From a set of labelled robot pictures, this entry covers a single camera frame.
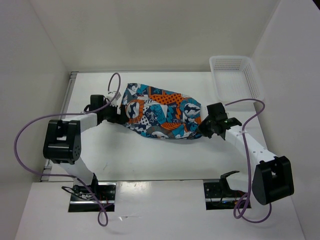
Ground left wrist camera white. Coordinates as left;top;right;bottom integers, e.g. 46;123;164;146
105;91;121;106

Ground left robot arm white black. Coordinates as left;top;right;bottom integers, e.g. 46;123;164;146
43;92;129;200

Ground base mounting plate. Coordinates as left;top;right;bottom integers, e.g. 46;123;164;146
61;182;117;213
203;179;245;211

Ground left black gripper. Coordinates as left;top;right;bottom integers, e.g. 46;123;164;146
100;101;129;125

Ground colourful patterned shorts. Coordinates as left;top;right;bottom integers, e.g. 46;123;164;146
120;83;202;140

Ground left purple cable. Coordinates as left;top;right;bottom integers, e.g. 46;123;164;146
13;72;122;227

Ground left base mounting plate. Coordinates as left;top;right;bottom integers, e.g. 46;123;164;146
61;182;117;213

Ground white plastic basket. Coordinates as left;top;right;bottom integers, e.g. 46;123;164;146
209;55;265;103

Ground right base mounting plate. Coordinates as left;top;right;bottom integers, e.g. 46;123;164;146
203;179;245;211

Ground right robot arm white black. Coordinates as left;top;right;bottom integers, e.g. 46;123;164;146
197;102;295;205

